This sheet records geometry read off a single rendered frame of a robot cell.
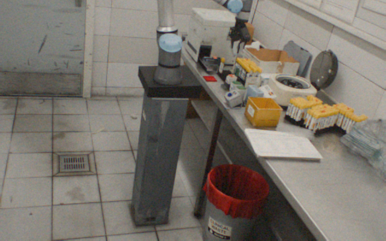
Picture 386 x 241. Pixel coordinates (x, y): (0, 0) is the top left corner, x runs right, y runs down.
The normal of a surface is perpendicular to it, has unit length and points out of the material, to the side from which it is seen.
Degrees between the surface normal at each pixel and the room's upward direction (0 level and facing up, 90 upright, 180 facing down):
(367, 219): 0
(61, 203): 0
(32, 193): 0
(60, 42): 90
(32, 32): 90
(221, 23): 89
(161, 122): 90
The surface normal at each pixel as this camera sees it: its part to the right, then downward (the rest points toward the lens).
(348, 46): -0.95, 0.00
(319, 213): 0.16, -0.88
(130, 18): 0.29, 0.48
